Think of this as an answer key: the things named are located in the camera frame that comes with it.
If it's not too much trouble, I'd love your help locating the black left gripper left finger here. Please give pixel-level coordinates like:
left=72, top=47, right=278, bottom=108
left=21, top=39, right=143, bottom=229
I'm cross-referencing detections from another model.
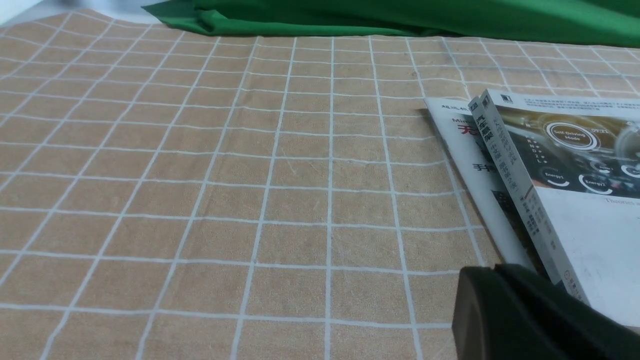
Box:
left=451, top=266, right=563, bottom=360

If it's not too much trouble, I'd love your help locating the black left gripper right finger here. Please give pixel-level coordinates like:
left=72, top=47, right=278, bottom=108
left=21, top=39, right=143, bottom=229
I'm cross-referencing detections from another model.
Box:
left=494, top=264, right=640, bottom=360

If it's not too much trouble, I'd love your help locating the thin white booklet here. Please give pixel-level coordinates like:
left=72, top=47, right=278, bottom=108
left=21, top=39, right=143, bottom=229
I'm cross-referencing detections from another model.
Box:
left=425, top=97, right=550, bottom=280

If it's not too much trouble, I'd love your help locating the white self-driving book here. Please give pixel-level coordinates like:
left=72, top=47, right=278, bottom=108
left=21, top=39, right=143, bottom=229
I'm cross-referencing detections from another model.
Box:
left=468, top=89, right=640, bottom=328

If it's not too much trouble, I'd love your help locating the green backdrop cloth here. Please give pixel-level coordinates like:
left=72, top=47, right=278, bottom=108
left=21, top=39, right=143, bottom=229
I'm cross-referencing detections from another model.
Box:
left=143, top=0, right=640, bottom=48

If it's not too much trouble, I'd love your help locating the orange checkered tablecloth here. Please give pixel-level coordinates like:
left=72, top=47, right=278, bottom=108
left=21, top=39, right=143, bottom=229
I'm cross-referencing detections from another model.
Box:
left=0, top=10, right=639, bottom=360

